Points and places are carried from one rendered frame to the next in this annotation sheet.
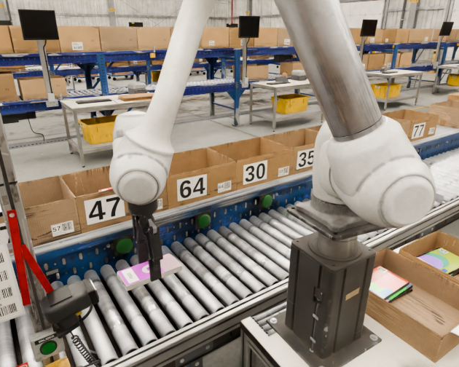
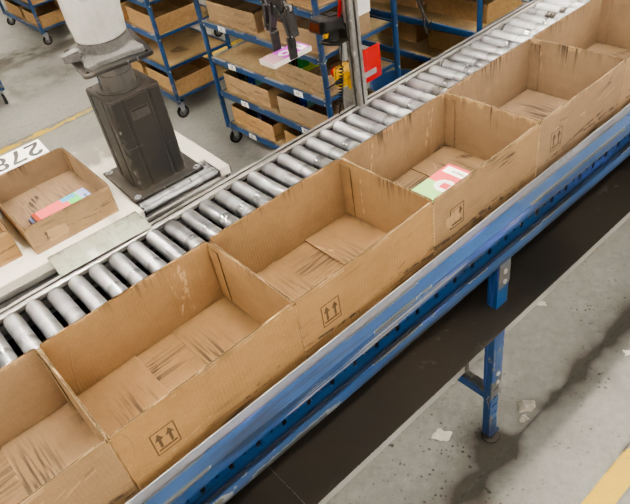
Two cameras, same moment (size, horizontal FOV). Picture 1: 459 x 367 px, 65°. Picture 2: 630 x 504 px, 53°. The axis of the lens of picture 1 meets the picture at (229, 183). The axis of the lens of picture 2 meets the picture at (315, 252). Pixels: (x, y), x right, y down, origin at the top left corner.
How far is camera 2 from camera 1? 2.83 m
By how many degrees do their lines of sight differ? 117
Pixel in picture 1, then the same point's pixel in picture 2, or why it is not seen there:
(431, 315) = (37, 202)
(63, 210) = not seen: hidden behind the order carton
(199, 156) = (317, 304)
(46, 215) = (469, 91)
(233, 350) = not seen: hidden behind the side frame
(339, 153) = not seen: outside the picture
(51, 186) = (548, 129)
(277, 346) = (197, 154)
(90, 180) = (505, 166)
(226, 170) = (232, 238)
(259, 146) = (127, 452)
